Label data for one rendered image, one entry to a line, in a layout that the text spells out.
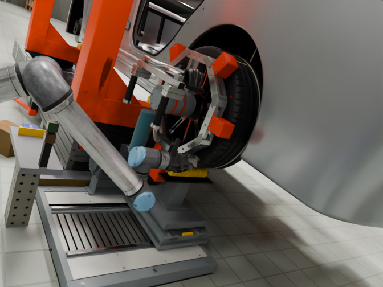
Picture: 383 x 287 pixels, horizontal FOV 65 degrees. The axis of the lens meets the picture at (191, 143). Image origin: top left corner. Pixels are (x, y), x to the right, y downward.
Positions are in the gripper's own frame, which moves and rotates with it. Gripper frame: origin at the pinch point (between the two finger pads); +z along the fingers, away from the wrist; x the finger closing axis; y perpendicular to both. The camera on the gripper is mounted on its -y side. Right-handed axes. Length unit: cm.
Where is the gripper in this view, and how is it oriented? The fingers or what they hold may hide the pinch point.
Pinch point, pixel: (196, 158)
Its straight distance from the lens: 152.3
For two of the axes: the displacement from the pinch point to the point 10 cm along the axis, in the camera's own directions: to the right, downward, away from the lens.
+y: 1.3, 9.4, -3.2
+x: 6.3, -3.3, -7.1
